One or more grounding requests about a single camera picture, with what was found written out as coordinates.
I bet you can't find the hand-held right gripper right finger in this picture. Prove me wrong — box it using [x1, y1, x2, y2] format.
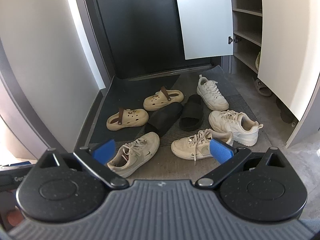
[195, 138, 284, 188]

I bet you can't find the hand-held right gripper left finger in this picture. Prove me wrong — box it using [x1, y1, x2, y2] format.
[37, 139, 130, 189]

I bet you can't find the white chunky sneaker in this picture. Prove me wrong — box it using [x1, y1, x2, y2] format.
[208, 110, 263, 146]

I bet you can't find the cream sneaker dark swoosh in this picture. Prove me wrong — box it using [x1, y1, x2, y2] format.
[107, 132, 160, 178]
[171, 129, 234, 165]

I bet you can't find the beige clog brown strap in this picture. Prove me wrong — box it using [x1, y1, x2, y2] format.
[106, 107, 149, 131]
[143, 86, 184, 112]

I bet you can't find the black slide sandal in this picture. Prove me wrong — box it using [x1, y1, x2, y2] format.
[179, 94, 204, 132]
[145, 102, 184, 138]

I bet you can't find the white low sneaker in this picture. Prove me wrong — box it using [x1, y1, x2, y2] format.
[197, 74, 229, 111]

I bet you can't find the grey shoe cabinet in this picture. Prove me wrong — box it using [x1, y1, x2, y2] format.
[220, 0, 320, 150]

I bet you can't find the person's left hand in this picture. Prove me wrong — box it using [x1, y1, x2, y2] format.
[5, 206, 25, 228]

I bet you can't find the dark textured floor mat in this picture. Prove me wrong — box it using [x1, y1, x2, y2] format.
[200, 64, 242, 97]

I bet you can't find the black chunky shoe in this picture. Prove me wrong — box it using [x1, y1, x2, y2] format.
[276, 97, 297, 124]

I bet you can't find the white slide sandal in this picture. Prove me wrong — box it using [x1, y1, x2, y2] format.
[252, 77, 272, 97]

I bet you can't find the white cabinet door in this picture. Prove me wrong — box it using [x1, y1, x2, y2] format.
[172, 0, 234, 60]
[257, 0, 320, 122]

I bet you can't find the black entrance door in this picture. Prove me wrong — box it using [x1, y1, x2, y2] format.
[91, 0, 218, 80]

